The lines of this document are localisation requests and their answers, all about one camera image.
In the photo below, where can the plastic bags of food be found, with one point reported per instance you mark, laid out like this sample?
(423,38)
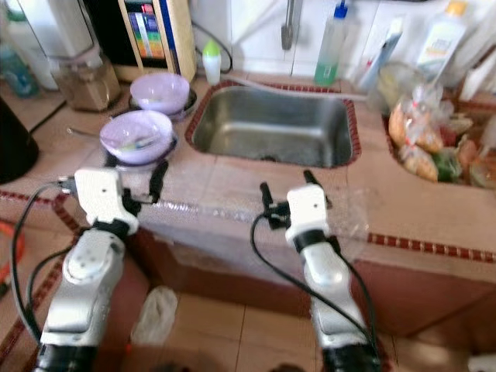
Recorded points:
(422,136)

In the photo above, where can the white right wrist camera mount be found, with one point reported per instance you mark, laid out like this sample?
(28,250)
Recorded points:
(306,208)

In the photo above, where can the glass jar with brown contents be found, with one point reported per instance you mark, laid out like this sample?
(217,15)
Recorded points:
(87,87)

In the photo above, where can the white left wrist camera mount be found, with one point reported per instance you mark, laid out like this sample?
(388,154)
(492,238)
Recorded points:
(101,198)

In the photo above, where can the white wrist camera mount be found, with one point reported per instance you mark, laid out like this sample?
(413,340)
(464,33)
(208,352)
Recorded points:
(101,198)
(306,208)

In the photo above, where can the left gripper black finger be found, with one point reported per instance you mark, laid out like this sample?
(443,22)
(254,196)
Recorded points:
(159,180)

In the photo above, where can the white cloth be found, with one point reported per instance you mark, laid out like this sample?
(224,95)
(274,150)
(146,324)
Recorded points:
(155,314)

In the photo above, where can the metal spoon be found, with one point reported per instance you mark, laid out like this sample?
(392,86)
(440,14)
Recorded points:
(84,133)

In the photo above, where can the white countertop appliance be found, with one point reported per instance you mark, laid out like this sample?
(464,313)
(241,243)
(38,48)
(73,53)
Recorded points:
(58,27)

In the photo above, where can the white blue tube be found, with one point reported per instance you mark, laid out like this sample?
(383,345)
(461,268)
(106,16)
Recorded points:
(381,54)

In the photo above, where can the water ioniser with colourful panel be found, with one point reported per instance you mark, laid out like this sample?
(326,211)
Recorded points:
(149,35)

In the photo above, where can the black kettle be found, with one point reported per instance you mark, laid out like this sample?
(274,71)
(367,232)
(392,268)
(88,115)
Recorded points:
(15,147)

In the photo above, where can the large white green-capped bottle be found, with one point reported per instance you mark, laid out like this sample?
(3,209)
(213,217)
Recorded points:
(31,43)

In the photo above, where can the purple bowl with leftovers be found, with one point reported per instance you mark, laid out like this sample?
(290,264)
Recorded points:
(136,136)

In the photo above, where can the small white green-capped bottle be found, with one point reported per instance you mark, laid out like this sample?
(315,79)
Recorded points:
(211,62)

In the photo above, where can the clear plastic cup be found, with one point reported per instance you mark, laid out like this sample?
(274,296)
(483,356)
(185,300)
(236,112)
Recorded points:
(395,81)

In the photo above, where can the empty purple bowl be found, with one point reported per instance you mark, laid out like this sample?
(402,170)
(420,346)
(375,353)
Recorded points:
(160,91)

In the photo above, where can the clear bubble wrap sheet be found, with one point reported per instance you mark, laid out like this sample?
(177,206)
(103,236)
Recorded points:
(217,213)

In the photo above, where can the teal bottle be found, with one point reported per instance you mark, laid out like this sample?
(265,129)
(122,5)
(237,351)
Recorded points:
(14,74)

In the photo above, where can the white bottle orange cap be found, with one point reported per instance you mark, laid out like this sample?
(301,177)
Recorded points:
(442,39)

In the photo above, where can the green soap bottle blue cap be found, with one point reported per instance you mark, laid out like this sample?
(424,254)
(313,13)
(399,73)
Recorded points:
(329,54)

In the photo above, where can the metal faucet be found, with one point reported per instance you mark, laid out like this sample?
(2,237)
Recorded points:
(291,27)

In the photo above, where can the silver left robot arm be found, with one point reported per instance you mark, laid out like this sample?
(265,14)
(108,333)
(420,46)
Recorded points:
(85,271)

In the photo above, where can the stainless steel sink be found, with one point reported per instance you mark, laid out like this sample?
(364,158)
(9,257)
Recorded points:
(271,124)

